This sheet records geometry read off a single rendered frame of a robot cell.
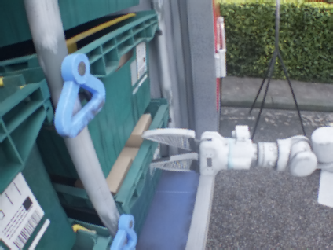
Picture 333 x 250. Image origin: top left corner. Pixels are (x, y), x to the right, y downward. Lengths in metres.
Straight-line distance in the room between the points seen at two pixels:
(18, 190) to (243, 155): 0.43
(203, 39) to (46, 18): 0.50
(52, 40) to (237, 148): 0.42
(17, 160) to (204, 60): 0.58
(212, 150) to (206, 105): 0.26
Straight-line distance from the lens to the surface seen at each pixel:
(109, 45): 0.40
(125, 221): 0.41
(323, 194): 1.79
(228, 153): 0.52
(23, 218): 0.27
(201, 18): 0.66
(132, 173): 0.50
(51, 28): 0.25
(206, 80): 0.71
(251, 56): 3.00
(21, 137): 0.24
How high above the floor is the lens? 1.23
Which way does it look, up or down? 33 degrees down
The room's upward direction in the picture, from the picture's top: 7 degrees counter-clockwise
